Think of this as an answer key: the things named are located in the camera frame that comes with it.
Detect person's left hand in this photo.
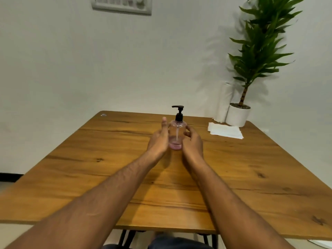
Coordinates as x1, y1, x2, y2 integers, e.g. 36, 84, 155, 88
146, 117, 170, 159

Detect person's right hand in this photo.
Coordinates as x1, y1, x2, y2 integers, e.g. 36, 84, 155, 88
182, 125, 204, 164

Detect person's left forearm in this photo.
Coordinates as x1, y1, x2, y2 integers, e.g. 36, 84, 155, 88
4, 151, 164, 249

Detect person's right forearm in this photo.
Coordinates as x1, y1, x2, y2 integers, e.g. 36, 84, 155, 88
182, 156, 296, 249

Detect clear pump bottle pink liquid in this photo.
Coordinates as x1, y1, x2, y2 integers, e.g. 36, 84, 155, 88
168, 105, 188, 150

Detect white folded paper napkins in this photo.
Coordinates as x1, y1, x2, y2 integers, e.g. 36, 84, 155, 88
207, 122, 244, 140

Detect white paper towel roll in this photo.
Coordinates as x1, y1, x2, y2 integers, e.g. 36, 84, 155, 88
213, 81, 236, 124

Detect white round plant pot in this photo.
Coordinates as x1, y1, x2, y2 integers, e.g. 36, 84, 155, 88
225, 103, 251, 127

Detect green leafy houseplant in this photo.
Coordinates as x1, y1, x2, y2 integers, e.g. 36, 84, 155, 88
227, 0, 306, 107

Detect black metal table leg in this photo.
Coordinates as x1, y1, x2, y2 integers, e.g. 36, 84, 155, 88
202, 233, 218, 249
118, 230, 137, 249

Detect white round object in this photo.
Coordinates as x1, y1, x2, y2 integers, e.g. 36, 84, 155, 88
308, 239, 332, 249

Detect white wall switch panel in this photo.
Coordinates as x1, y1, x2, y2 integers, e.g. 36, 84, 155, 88
91, 0, 153, 16

